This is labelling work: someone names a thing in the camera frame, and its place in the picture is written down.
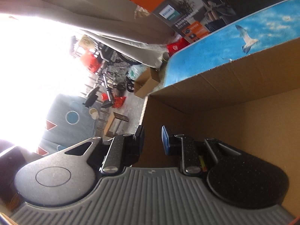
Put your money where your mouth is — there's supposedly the small wooden stool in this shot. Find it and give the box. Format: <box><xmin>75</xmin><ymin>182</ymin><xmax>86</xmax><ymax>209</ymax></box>
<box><xmin>103</xmin><ymin>112</ymin><xmax>129</xmax><ymax>138</ymax></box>

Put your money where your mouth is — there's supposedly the wheelchair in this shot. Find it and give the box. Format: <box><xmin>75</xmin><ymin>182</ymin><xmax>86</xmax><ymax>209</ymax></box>
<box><xmin>71</xmin><ymin>34</ymin><xmax>141</xmax><ymax>109</ymax></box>

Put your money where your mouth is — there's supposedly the red plastic bag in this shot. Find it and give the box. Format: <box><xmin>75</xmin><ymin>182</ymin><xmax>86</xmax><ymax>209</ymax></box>
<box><xmin>166</xmin><ymin>38</ymin><xmax>190</xmax><ymax>57</ymax></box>

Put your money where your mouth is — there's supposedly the blue patterned cushion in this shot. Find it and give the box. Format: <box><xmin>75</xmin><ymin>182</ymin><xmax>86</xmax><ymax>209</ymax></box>
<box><xmin>39</xmin><ymin>94</ymin><xmax>99</xmax><ymax>154</ymax></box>

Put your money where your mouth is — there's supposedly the orange Philips product box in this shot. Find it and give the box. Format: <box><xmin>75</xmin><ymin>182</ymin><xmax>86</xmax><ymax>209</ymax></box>
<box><xmin>129</xmin><ymin>0</ymin><xmax>237</xmax><ymax>43</ymax></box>

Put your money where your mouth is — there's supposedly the brown cardboard box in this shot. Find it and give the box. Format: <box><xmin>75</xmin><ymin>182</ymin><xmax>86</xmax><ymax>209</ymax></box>
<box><xmin>137</xmin><ymin>39</ymin><xmax>299</xmax><ymax>214</ymax></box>

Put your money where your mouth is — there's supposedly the beige curtain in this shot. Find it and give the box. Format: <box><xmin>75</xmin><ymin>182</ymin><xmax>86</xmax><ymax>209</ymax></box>
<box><xmin>1</xmin><ymin>0</ymin><xmax>176</xmax><ymax>69</ymax></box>

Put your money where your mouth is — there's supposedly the small cardboard box on floor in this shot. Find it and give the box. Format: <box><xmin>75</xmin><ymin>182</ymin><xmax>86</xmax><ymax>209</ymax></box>
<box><xmin>134</xmin><ymin>67</ymin><xmax>160</xmax><ymax>99</ymax></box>

